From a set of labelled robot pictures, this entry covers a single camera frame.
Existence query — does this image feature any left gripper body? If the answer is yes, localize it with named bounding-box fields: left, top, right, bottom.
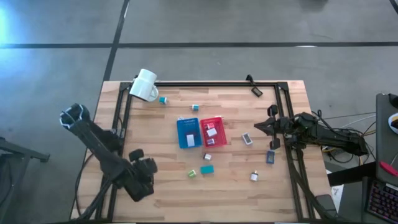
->
left=123, top=148, right=159, bottom=203

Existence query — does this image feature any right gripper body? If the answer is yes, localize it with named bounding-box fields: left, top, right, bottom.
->
left=267, top=104, right=292, bottom=151

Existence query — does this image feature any white device with screen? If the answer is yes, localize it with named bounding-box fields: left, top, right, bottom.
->
left=241, top=132, right=254, bottom=146

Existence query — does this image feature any red plastic basket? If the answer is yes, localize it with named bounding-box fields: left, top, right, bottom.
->
left=200, top=116, right=229, bottom=149

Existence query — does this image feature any blue plastic basket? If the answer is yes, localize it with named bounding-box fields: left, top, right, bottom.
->
left=176, top=117, right=202, bottom=149

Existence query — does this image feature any black desk crossbar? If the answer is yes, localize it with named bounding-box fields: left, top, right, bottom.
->
left=326, top=161, right=377, bottom=187

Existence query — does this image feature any white paper sheet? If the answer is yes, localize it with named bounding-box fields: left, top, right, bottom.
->
left=326, top=169, right=345, bottom=205

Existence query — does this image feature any black flat pad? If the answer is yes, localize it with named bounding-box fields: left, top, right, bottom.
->
left=314, top=194, right=339, bottom=218

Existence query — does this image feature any white cylindrical spot lamp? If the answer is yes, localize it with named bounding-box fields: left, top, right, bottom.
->
left=129, top=68, right=159, bottom=103

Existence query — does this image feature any dark grey side desk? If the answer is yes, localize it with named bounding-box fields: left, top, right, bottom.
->
left=374, top=92, right=398, bottom=187

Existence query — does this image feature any white blue yellow object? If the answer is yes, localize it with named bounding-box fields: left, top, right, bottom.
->
left=387, top=112, right=398, bottom=135

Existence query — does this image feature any backlit keyboard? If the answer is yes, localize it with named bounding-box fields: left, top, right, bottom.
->
left=366, top=177, right=398, bottom=224

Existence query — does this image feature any grey metal stand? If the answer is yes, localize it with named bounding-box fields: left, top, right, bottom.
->
left=0, top=136, right=50, bottom=224

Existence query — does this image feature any black aluminium table frame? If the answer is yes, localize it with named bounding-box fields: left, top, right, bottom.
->
left=79, top=80, right=333, bottom=223

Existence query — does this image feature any floor cable bundle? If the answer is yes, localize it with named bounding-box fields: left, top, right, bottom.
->
left=320, top=146, right=377, bottom=166

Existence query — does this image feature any red handled tool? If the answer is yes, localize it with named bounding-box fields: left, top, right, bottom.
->
left=379, top=161, right=398, bottom=178

